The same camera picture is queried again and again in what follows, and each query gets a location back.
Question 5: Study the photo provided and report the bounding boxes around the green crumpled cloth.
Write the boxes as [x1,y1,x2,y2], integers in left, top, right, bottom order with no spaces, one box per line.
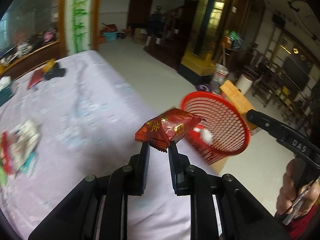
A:
[0,166,7,187]

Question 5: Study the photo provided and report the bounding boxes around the orange packet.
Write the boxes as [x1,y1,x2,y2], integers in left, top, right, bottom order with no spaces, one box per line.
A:
[220,80,260,135]

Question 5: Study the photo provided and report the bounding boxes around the gold pillar base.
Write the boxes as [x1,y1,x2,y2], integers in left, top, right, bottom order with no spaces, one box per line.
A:
[177,0,265,86]

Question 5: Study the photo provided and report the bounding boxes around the red plastic mesh basket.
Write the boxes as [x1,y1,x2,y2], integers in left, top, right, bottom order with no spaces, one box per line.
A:
[180,91,250,165]

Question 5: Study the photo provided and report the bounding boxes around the purple mop head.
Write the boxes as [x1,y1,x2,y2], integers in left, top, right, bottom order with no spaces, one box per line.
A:
[195,83,213,93]

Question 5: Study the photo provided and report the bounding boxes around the black device on table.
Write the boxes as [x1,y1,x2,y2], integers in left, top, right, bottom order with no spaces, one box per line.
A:
[44,62,67,81]

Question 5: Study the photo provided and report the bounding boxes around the lilac floral tablecloth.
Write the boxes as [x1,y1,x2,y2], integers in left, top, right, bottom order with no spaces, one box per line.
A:
[1,51,190,239]

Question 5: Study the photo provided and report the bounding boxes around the teal tissue box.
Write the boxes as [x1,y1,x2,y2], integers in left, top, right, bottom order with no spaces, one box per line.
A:
[0,76,17,106]

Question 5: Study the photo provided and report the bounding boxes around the white cylinder stool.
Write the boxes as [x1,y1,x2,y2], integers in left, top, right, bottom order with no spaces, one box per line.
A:
[235,74,253,95]

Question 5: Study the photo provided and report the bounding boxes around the yellow tape roll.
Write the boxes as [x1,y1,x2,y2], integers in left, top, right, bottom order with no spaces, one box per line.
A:
[41,58,55,74]

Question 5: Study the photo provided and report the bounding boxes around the red booklet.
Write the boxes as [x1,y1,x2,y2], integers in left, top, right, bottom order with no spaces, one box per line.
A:
[27,69,44,90]

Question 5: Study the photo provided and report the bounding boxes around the white plastic bucket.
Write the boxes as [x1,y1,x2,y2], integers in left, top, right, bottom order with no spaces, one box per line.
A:
[213,64,229,85]

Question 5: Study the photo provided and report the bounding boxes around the right hand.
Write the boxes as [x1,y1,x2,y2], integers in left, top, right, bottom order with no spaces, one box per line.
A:
[276,159,319,218]

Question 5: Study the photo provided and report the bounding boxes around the dark red candy wrapper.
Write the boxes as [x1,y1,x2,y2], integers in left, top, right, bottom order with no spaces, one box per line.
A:
[135,108,205,152]

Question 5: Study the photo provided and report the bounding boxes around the bamboo painted pillar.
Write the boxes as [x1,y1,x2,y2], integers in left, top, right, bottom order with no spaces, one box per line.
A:
[57,0,101,57]

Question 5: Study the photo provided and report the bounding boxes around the wooden cabinet counter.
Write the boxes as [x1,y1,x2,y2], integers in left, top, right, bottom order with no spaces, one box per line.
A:
[1,41,65,80]

